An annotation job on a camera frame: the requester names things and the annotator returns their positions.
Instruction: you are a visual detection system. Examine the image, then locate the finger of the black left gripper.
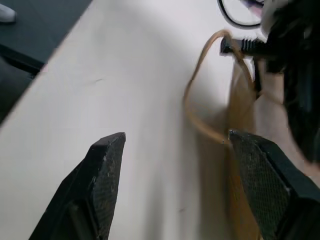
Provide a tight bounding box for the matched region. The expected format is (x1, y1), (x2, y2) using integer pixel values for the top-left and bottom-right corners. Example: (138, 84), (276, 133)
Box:
(252, 58), (268, 94)
(219, 36), (269, 58)

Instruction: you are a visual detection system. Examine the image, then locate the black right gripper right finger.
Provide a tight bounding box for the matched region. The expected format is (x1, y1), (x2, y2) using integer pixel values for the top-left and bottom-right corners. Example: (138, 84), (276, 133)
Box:
(228, 129), (320, 240)

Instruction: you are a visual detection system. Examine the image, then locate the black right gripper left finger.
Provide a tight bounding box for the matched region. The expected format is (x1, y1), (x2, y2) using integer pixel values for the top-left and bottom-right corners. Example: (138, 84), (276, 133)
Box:
(28, 132), (127, 240)

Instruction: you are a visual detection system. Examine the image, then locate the tan rubber band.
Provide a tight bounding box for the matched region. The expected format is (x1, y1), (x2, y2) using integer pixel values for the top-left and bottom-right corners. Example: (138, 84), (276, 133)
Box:
(183, 29), (320, 240)

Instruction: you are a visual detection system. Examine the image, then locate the white tray with black rim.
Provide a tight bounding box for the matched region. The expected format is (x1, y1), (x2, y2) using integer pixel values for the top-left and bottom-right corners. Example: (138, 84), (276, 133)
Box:
(217, 0), (266, 28)

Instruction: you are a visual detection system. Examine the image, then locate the white shoe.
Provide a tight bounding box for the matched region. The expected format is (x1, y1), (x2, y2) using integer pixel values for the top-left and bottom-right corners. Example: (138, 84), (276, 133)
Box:
(0, 0), (18, 25)

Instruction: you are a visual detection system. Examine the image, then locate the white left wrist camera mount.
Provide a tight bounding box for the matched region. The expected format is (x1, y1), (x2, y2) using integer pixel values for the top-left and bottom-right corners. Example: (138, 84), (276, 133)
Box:
(259, 0), (279, 33)

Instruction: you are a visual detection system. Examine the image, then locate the black metal frame bar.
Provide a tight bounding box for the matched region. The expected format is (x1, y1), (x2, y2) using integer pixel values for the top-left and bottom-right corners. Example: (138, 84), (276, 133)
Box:
(0, 44), (47, 80)

